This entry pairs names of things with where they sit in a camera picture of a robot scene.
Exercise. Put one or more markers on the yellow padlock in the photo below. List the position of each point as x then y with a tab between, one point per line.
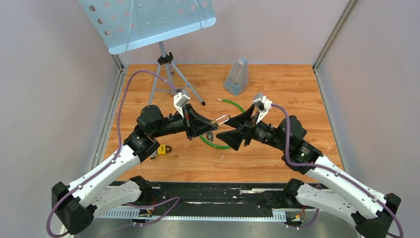
163	150

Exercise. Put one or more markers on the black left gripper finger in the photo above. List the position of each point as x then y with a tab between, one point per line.
201	120
200	130

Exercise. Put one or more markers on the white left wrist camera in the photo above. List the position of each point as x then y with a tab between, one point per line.
180	100

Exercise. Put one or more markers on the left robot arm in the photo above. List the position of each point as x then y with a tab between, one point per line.
77	204

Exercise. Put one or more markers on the small brass padlock with keys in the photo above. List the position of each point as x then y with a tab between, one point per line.
216	123

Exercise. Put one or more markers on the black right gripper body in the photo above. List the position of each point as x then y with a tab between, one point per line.
253	131

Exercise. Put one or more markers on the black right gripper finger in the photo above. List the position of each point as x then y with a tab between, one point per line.
238	120
232	138

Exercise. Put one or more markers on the blue translucent metronome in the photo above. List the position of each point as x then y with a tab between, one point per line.
238	77

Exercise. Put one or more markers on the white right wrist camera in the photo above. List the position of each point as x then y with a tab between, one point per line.
263	104

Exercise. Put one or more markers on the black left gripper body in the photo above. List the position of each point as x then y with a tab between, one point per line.
188	132

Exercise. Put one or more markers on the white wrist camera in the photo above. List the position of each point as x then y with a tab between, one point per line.
263	104
180	100

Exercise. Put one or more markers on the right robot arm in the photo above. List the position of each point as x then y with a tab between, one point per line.
370	212

